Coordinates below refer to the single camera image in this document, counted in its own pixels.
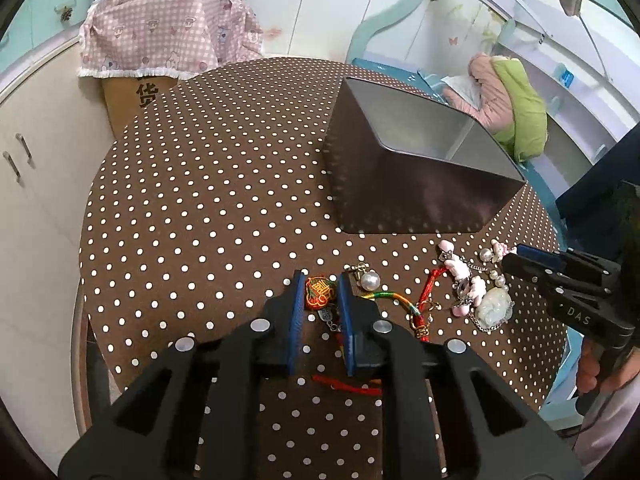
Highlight small blue box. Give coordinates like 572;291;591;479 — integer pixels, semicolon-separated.
559;68;575;88

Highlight cream cabinet with handles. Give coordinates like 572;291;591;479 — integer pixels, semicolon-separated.
1;46;113;468

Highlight hanging grey bag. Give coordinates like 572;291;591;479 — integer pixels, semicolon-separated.
559;0;582;18

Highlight lilac wall shelves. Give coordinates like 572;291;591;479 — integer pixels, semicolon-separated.
480;0;639;164

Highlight teal drawer unit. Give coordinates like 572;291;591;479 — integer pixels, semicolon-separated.
1;0;92;70

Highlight pink and green quilt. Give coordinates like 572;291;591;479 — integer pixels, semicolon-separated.
442;53;548;162

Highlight red cord knot charm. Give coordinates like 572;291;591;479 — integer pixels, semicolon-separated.
305;276;383;396

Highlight pink checkered cloth cover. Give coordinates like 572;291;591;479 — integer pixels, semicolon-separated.
78;0;264;80

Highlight white jade pendant necklace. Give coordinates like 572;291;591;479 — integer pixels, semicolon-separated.
437;237;516;335

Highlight white pillow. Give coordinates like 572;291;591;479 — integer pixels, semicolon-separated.
442;75;482;110

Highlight person right hand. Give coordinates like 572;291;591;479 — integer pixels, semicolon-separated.
576;338;640;394

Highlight grey metal tin box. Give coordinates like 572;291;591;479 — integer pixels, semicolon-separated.
322;77;526;234

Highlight brown cardboard box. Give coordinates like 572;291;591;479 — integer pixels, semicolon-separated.
102;76;178;139

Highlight dark hanging garment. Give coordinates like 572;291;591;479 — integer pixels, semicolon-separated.
555;127;640;262

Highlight brown polka dot tablecloth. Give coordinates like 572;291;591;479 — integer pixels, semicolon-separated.
79;58;565;479

